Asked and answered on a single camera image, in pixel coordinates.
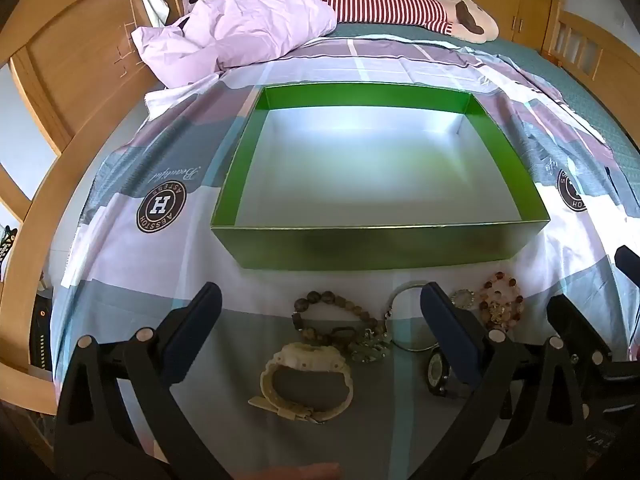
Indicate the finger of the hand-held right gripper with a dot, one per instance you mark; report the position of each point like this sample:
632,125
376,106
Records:
629,262
575,322

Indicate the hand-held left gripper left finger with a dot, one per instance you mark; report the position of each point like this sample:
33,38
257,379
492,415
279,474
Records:
192,340

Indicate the green cardboard box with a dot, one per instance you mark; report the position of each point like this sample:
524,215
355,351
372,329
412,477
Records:
380,170

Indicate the black wristwatch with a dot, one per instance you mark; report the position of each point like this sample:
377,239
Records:
436,370

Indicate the patchwork printed bedsheet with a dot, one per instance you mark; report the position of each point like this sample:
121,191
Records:
165,240

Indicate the striped plush toy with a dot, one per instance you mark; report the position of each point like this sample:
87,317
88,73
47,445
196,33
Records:
390,5

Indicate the silver bangle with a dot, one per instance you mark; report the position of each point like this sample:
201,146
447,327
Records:
395,300

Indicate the dark bag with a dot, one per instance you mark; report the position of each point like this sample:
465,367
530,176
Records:
42,335

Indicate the cream plastic wristwatch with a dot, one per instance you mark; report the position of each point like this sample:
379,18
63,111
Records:
300,355

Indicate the person's left hand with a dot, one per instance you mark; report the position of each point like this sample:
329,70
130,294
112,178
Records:
295,472

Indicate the wooden slatted headboard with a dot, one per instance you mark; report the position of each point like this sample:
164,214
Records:
600,45

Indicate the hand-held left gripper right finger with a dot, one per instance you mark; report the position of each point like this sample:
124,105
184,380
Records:
450,330

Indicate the curved wooden bed frame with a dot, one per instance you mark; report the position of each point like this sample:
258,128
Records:
75,60

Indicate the pink duvet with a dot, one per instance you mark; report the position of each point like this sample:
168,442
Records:
250,25

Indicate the round silver pendant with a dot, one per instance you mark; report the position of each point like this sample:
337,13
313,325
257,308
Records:
463,298

